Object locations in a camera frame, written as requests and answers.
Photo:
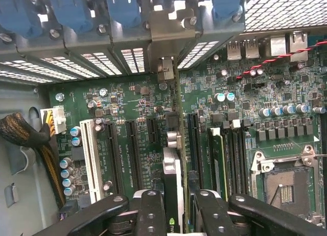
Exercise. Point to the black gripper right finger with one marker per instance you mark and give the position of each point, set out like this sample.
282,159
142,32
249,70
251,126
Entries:
214,220

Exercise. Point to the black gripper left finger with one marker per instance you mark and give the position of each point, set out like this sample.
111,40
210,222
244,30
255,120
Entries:
150,218

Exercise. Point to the dark RAM stick with label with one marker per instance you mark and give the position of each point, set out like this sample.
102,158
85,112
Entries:
219,164

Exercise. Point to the RAM slot black latches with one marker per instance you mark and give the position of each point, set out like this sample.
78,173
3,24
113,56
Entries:
246,164
230,164

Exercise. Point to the RAM slot white latches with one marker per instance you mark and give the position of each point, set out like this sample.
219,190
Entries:
238,164

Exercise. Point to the long black expansion slot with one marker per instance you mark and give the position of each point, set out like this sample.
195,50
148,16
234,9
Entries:
195,149
135,154
115,154

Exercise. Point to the CPU socket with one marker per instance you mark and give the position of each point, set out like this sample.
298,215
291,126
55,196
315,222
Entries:
288,185

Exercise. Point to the white expansion slot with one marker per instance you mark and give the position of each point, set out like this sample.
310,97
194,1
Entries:
90,156

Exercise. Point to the short black expansion slot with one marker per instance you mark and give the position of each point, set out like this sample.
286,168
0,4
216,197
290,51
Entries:
153,130

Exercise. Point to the thin socket locking lever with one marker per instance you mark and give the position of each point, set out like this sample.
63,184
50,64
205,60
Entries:
322,155

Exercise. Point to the green motherboard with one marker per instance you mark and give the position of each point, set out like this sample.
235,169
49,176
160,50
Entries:
204,88

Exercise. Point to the grey power supply unit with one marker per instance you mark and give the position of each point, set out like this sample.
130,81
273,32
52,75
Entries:
15,220

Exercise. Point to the white power connector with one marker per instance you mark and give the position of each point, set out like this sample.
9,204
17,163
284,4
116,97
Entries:
57,118

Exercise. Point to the open black PC case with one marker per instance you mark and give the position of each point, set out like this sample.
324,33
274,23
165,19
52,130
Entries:
81,42

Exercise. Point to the blue slot retention clip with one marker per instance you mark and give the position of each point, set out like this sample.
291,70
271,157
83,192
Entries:
227,3
70,8
18,11
122,6

